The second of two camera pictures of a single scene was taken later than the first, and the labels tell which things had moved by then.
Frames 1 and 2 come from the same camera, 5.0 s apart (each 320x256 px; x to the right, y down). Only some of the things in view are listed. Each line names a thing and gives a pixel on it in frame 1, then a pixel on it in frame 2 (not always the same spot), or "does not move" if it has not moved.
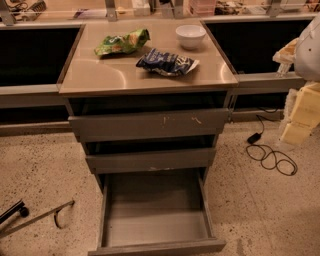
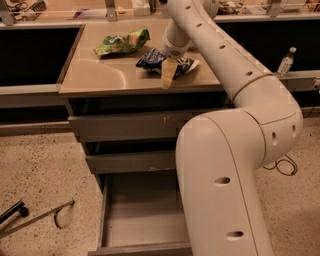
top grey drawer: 148,124 does not move
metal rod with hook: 55,211 does not move
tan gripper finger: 286,56 → 170,64
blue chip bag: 169,64 does not move
